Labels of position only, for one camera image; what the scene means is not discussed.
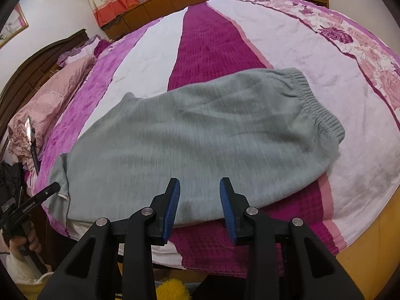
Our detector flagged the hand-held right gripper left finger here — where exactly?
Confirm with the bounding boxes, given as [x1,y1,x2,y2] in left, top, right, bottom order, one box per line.
[37,177,182,300]

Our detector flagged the dark wooden headboard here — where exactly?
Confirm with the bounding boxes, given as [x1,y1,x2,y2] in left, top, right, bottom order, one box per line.
[0,29,88,138]

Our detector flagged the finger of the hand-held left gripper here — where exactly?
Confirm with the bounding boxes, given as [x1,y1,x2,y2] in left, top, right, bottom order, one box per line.
[22,182,61,208]

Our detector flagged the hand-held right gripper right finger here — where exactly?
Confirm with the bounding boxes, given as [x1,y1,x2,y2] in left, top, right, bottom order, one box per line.
[219,177,366,300]

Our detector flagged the pink quilt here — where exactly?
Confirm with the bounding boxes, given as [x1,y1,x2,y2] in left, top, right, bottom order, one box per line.
[7,53,97,163]

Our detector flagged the yellow fluffy slipper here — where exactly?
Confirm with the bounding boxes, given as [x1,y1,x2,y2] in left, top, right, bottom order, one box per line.
[155,276,192,300]

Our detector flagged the grey pants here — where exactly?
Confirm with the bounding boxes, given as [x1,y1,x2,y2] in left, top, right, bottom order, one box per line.
[41,67,346,229]

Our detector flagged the person's left hand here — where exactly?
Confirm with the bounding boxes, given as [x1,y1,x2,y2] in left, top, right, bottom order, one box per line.
[9,220,43,257]

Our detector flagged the phone on stand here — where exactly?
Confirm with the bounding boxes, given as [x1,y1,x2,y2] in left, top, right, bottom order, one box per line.
[25,115,41,176]

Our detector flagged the dark cloth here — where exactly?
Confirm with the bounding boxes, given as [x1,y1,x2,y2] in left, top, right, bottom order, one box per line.
[0,161,26,213]

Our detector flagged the purple ruffled pillow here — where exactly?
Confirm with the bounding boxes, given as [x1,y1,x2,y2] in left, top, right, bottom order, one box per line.
[57,35,111,68]

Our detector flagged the purple striped bedspread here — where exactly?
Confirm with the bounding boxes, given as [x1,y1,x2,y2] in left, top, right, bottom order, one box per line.
[25,0,400,277]

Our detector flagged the framed wall picture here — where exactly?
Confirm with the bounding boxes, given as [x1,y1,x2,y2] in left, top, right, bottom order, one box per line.
[0,2,29,49]

